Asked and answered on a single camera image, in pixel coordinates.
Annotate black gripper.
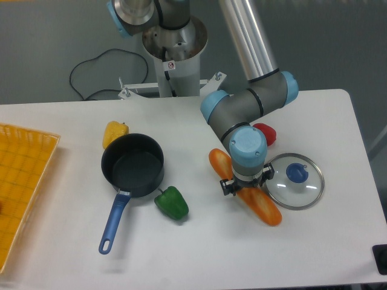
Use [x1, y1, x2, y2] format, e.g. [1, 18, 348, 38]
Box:
[220, 163, 275, 196]

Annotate long orange baguette bread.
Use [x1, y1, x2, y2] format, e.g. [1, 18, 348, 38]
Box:
[209, 149, 282, 226]

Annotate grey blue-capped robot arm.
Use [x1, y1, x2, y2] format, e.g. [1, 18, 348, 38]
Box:
[107, 1, 299, 195]

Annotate glass lid with blue knob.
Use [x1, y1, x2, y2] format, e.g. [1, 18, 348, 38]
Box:
[263, 153, 325, 210]

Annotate red bell pepper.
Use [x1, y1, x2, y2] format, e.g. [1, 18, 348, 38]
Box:
[253, 123, 277, 146]

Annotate green bell pepper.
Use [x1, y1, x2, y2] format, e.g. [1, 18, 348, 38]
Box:
[154, 186, 189, 221]

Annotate yellow bell pepper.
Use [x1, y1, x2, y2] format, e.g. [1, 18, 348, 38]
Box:
[102, 121, 129, 149]

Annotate black object at table edge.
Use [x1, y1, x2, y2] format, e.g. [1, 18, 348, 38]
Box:
[372, 244, 387, 276]

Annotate yellow plastic basket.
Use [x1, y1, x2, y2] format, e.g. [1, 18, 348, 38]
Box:
[1, 123, 60, 272]

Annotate black saucepan with blue handle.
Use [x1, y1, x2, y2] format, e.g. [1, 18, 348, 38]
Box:
[99, 133, 164, 254]

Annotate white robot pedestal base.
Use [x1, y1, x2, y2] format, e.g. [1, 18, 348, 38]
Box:
[117, 14, 227, 100]

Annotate black cable on floor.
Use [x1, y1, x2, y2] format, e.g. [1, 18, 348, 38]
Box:
[69, 48, 149, 101]

